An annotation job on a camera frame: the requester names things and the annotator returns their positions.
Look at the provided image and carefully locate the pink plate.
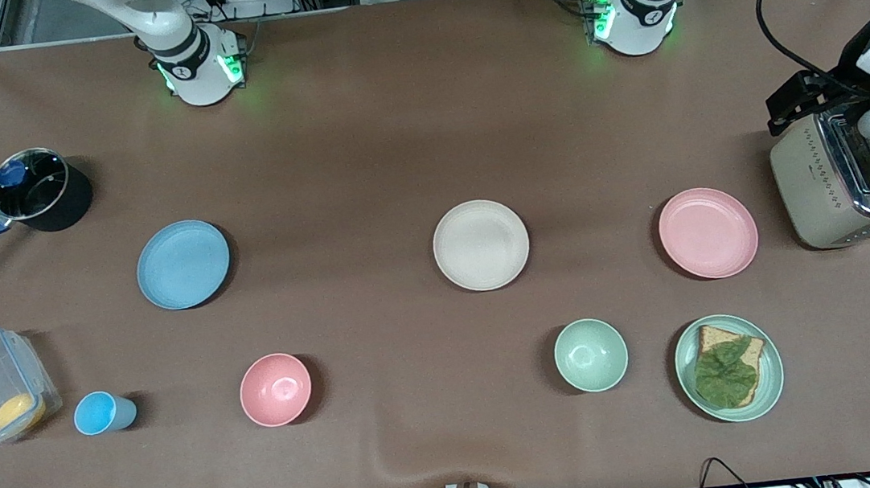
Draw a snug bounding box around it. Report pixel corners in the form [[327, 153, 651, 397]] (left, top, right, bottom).
[[655, 182, 763, 285]]

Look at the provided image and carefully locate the blue plate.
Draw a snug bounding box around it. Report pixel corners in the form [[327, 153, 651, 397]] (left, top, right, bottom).
[[132, 216, 236, 314]]

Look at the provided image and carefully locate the glass lid with blue knob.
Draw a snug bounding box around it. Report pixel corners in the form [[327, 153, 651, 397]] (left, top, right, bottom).
[[0, 146, 74, 224]]

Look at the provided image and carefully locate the beige and chrome toaster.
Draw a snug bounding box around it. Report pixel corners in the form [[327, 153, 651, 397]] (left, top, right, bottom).
[[764, 101, 870, 256]]

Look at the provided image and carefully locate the yellow round food piece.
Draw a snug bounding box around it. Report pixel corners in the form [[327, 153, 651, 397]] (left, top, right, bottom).
[[0, 390, 50, 436]]

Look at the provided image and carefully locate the blue cup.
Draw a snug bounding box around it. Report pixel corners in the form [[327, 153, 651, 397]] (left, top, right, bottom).
[[71, 388, 140, 438]]

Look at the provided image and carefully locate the bread slice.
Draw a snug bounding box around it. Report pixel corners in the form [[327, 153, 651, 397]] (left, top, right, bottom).
[[693, 319, 772, 411]]

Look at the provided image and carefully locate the green lettuce leaf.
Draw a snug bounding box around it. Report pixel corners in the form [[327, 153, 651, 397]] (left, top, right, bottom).
[[691, 334, 772, 412]]

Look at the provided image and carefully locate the green plate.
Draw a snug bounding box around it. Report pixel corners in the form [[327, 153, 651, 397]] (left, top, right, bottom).
[[671, 308, 790, 429]]

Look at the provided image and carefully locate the green bowl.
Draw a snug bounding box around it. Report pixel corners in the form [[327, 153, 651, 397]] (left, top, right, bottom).
[[550, 314, 633, 398]]

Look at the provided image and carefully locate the beige plate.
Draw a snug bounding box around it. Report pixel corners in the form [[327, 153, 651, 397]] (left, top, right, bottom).
[[429, 195, 535, 296]]

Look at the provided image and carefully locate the pink bowl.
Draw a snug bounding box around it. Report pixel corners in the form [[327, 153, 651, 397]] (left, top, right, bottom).
[[236, 350, 317, 432]]

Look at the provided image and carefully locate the black pot with blue handle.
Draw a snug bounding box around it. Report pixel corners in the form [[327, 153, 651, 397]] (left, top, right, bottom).
[[0, 141, 103, 278]]

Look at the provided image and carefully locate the black floor cable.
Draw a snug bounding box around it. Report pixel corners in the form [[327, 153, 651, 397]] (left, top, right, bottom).
[[696, 447, 805, 488]]

